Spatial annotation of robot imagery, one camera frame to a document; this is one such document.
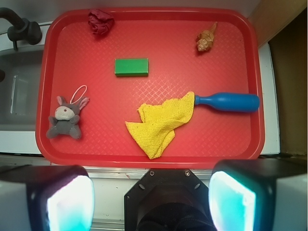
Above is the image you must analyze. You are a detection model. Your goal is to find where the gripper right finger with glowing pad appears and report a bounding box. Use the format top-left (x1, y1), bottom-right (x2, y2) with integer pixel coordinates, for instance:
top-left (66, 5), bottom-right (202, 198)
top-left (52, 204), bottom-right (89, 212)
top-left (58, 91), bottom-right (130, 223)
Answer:
top-left (208, 158), bottom-right (308, 231)

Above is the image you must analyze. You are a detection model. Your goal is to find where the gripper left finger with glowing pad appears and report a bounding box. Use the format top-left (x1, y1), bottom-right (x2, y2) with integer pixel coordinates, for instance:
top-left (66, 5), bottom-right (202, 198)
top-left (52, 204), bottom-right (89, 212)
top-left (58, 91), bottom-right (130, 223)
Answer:
top-left (0, 165), bottom-right (94, 231)

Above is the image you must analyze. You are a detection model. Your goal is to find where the blue plastic bottle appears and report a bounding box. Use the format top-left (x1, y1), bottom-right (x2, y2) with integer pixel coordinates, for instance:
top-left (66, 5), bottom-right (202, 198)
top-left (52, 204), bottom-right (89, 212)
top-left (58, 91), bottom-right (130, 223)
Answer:
top-left (194, 92), bottom-right (260, 113)

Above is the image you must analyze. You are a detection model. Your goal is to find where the grey plush bunny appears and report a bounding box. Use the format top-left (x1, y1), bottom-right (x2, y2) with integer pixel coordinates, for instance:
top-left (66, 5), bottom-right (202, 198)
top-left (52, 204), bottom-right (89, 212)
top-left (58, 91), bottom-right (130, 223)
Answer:
top-left (46, 85), bottom-right (90, 140)

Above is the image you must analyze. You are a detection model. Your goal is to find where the grey sink basin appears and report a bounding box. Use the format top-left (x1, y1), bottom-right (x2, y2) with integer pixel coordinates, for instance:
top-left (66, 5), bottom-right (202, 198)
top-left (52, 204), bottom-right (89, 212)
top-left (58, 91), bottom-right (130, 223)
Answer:
top-left (0, 45), bottom-right (44, 131)

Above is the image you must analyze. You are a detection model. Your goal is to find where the yellow knitted cloth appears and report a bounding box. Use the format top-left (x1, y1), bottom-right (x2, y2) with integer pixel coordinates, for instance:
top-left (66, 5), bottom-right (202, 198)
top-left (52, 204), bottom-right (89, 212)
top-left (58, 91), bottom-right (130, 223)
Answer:
top-left (125, 91), bottom-right (195, 159)

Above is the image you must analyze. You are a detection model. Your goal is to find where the red plastic tray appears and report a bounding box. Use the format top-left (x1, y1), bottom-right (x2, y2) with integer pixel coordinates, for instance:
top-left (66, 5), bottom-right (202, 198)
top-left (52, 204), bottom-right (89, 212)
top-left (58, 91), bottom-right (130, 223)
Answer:
top-left (36, 8), bottom-right (265, 169)

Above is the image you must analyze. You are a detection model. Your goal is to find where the green rectangular block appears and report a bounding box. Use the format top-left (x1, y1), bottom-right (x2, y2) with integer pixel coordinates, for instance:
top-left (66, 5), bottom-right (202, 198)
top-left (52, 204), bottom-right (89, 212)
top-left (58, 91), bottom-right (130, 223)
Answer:
top-left (114, 58), bottom-right (149, 77)

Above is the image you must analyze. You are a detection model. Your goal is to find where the brown conch seashell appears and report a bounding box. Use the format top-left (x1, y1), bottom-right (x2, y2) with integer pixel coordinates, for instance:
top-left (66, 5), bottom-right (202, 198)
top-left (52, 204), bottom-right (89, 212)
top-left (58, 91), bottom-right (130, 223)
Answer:
top-left (196, 22), bottom-right (218, 52)

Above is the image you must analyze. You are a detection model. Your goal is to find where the dark grey faucet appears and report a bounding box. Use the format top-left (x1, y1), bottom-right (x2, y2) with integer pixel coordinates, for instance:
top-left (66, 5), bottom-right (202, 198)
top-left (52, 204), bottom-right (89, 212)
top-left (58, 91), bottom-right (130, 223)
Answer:
top-left (0, 7), bottom-right (42, 51)

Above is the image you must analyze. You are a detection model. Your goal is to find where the crumpled dark red cloth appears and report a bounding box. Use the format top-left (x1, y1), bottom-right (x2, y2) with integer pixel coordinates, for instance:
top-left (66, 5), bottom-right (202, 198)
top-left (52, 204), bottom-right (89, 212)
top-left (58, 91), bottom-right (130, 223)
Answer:
top-left (88, 9), bottom-right (115, 35)

